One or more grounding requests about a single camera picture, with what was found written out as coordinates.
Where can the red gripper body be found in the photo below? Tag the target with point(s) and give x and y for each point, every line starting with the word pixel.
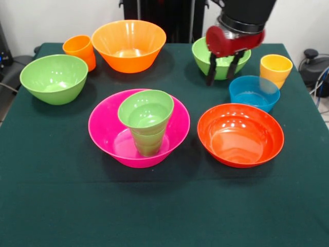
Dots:
pixel 226 46

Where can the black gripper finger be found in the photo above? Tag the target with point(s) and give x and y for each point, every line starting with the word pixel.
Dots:
pixel 211 70
pixel 233 65

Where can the small green plastic bowl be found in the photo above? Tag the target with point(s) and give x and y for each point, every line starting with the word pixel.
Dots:
pixel 146 110

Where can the green plastic cup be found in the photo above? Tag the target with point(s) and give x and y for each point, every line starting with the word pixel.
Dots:
pixel 149 144

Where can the pink plastic bowl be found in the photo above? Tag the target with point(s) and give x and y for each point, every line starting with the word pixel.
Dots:
pixel 105 128

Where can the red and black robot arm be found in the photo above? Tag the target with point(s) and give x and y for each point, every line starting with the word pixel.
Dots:
pixel 246 10

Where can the black computer tower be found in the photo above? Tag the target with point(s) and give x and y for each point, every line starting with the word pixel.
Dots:
pixel 5 51

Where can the large green plastic bowl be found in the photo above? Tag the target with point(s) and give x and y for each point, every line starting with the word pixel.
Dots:
pixel 51 77
pixel 200 59

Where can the blue plastic bowl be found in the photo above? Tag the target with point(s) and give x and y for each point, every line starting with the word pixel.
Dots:
pixel 254 99

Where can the yellow plastic cup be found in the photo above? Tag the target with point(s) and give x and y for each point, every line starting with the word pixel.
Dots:
pixel 275 67

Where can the red plastic bowl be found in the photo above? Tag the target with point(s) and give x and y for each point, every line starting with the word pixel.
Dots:
pixel 239 139

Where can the large orange plastic bowl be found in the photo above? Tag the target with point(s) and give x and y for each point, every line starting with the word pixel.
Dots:
pixel 128 43

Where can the orange plastic cup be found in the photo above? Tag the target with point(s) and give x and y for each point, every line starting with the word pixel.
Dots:
pixel 77 46

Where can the dark green table cloth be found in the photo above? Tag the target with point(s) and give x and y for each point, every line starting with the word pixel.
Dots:
pixel 164 205

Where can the dark grey floor case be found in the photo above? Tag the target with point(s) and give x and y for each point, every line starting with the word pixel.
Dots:
pixel 15 72

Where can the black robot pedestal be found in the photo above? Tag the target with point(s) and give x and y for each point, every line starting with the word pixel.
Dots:
pixel 164 13

